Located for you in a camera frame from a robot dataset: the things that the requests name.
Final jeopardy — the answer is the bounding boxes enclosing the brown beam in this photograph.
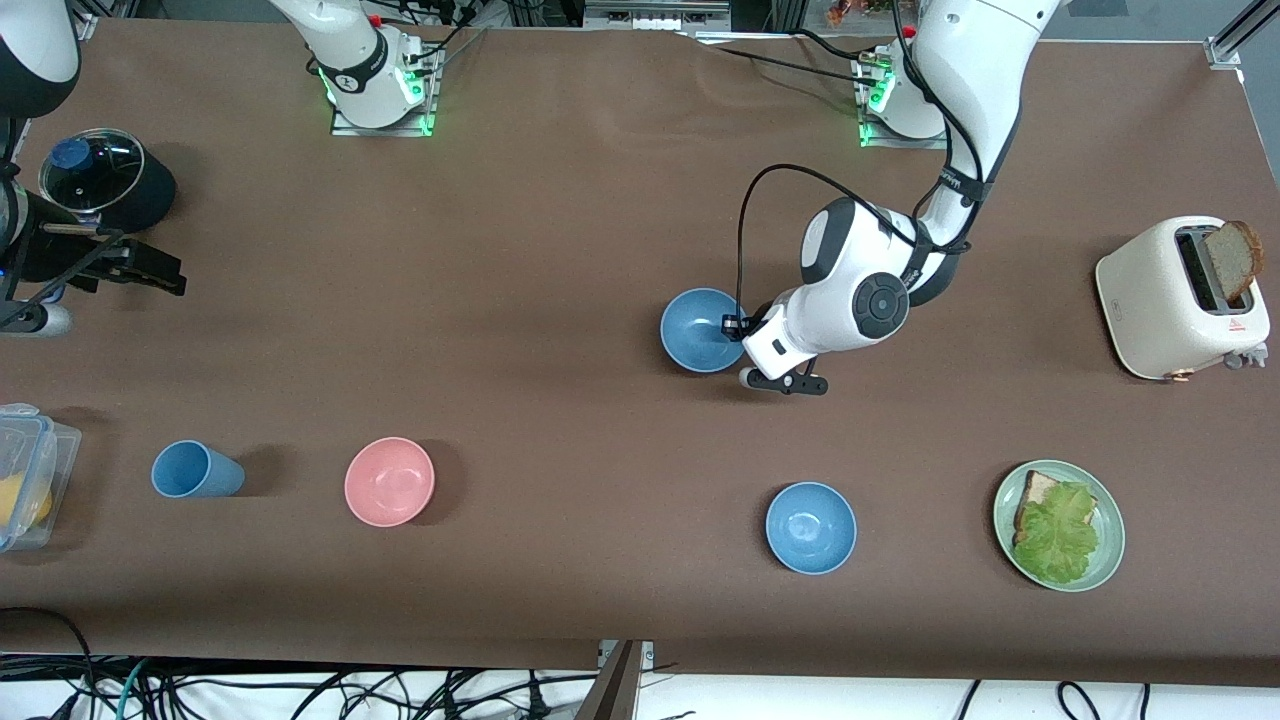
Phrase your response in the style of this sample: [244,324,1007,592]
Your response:
[575,642,643,720]

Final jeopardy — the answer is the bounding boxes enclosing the cream toaster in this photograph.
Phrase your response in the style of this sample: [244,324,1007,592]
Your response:
[1095,216,1273,382]

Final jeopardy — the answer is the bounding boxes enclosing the aluminium corner profile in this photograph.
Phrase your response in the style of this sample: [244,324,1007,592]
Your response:
[1205,0,1280,71]

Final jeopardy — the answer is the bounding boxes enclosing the pink bowl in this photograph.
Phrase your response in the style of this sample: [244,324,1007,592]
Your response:
[344,436,436,528]

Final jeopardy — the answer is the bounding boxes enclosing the bread slice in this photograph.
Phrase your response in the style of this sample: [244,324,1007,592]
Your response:
[1013,470,1096,546]

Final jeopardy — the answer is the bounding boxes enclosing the teal floor cable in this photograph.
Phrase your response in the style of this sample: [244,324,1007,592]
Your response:
[117,657,153,720]

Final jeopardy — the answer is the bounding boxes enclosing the aluminium frame bar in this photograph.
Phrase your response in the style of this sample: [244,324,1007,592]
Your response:
[585,0,731,33]

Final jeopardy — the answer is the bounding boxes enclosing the clear plastic container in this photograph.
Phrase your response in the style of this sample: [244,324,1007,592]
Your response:
[0,403,83,553]

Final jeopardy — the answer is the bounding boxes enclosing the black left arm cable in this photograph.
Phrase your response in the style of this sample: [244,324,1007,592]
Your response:
[736,20,993,333]

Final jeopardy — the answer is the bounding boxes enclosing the blue cup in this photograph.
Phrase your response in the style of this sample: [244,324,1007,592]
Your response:
[151,440,246,499]

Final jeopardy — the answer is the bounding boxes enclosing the green lettuce leaf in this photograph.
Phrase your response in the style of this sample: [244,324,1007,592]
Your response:
[1012,481,1101,586]

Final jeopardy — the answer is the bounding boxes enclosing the blue bowl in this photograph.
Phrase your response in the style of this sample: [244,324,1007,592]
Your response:
[660,288,749,375]
[765,481,858,576]

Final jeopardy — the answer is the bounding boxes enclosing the thick black floor cable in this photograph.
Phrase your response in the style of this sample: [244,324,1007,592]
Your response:
[0,607,98,720]

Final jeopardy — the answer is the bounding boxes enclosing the long black table cable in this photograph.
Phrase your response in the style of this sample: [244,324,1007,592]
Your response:
[712,45,886,89]

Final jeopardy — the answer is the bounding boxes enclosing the yellow lemon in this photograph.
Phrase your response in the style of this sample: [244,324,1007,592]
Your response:
[0,475,53,531]

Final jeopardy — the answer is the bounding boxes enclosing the brown table cover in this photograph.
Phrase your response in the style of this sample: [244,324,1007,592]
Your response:
[0,18,1280,691]

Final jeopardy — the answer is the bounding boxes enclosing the brown toast slice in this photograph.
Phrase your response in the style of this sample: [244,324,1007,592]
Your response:
[1202,220,1265,305]

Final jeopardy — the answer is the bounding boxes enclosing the short black table cable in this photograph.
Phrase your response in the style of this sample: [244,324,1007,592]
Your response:
[795,28,873,63]

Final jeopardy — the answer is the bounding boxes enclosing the green plate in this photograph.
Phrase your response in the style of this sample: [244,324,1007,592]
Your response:
[993,459,1127,593]

